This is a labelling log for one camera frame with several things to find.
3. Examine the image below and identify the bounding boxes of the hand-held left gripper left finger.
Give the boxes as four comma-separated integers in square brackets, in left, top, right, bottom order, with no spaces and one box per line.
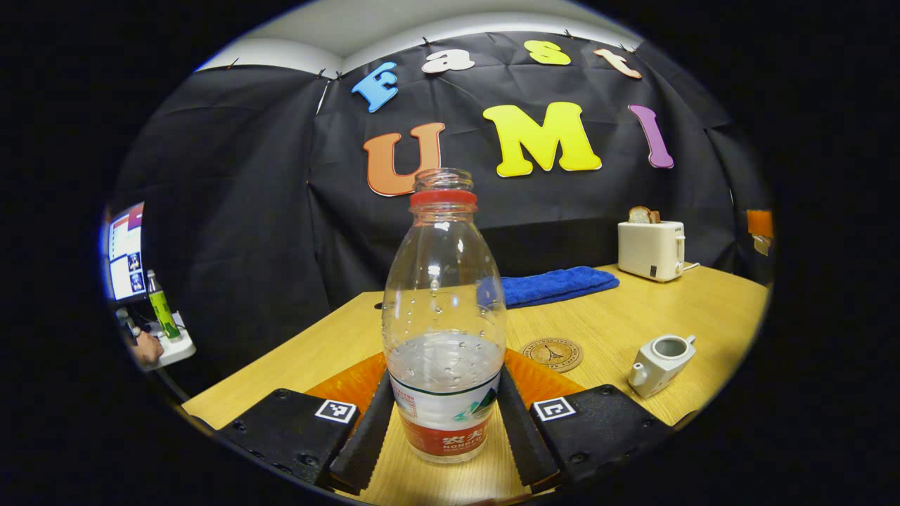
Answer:
[184,351,396,494]

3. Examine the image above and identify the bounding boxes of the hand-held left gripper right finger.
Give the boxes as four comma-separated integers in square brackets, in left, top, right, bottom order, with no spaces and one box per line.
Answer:
[498,349,679,493]

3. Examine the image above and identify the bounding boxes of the round cork coaster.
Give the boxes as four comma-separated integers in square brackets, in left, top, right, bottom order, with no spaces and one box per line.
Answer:
[520,337,584,374]

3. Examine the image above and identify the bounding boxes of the white ceramic teacup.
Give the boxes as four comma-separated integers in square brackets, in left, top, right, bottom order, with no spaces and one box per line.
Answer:
[628,334,698,399]

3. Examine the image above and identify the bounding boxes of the clear plastic water bottle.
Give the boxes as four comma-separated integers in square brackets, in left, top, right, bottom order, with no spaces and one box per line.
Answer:
[382,167,508,465]

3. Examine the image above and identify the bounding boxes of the green drink bottle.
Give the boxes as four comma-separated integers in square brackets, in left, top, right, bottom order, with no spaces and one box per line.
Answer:
[146,270,182,342]

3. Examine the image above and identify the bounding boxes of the white toaster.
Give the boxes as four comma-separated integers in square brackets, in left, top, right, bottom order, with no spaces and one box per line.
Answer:
[617,221,686,283]

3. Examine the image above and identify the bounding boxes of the blue folded towel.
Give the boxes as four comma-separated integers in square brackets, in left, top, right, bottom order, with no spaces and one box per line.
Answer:
[501,266,621,309]

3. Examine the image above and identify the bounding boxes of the black backdrop cloth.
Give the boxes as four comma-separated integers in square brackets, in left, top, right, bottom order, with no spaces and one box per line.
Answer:
[112,30,774,380]

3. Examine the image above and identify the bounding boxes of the computer monitor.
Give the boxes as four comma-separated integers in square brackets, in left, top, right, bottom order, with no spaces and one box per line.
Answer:
[104,202,147,304]

